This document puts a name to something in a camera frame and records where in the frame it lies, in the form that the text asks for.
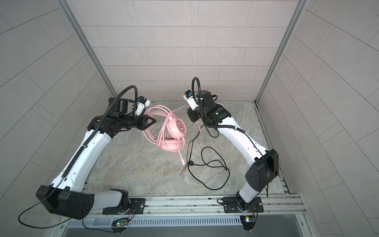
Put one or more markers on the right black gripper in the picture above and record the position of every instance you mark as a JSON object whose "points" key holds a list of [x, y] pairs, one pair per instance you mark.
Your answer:
{"points": [[193, 117]]}

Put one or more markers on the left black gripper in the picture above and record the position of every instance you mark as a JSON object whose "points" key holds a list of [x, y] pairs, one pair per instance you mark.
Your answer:
{"points": [[143, 124]]}

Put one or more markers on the pink headphones with cable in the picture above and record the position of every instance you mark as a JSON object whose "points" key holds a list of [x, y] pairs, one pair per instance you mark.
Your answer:
{"points": [[172, 134]]}

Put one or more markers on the black white headphones with cable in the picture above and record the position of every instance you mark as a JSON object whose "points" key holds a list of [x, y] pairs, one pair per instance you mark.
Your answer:
{"points": [[217, 163]]}

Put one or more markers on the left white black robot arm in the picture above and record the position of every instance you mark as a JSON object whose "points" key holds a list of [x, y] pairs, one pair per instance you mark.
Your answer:
{"points": [[64, 196]]}

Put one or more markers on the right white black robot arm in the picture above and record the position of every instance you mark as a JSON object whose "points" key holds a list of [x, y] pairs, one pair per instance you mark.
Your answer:
{"points": [[263, 164]]}

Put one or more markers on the left green circuit board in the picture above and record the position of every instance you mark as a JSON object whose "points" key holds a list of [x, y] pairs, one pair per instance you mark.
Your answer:
{"points": [[120, 223]]}

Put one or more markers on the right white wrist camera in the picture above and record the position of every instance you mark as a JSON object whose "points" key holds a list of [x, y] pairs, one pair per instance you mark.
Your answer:
{"points": [[189, 97]]}

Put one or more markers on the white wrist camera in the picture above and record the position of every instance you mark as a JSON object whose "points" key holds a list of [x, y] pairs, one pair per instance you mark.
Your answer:
{"points": [[189, 97], [142, 104]]}

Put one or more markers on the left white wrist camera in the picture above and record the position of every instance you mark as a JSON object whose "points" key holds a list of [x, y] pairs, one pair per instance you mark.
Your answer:
{"points": [[142, 104]]}

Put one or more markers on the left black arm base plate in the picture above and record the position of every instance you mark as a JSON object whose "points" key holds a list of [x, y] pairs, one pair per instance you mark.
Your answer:
{"points": [[135, 206]]}

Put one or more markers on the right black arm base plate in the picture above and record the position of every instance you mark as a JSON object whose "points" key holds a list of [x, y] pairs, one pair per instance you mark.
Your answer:
{"points": [[229, 205]]}

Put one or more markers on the white vented cable duct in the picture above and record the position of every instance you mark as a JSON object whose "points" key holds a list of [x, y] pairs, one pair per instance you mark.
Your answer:
{"points": [[163, 221]]}

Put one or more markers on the aluminium mounting rail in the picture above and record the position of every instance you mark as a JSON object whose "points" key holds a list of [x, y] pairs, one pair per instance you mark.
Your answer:
{"points": [[274, 204]]}

